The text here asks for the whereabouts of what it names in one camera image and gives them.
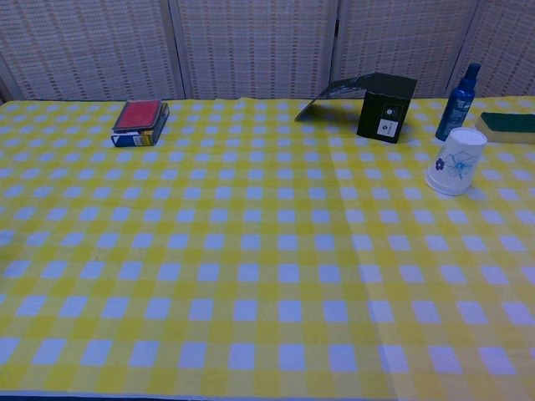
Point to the white flower print paper cup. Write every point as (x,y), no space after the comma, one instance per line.
(445,192)
(460,152)

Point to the yellow white checked tablecloth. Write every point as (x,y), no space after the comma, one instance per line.
(451,271)
(167,250)

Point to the red box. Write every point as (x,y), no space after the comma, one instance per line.
(144,139)

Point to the black box with open flap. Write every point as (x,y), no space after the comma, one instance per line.
(378,115)

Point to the red card pack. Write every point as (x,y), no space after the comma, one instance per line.
(139,115)

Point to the woven folding screen panel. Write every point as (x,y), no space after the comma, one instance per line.
(88,46)
(401,37)
(507,46)
(255,46)

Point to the blue spray bottle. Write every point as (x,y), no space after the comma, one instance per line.
(457,106)

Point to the green card box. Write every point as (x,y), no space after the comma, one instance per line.
(511,125)

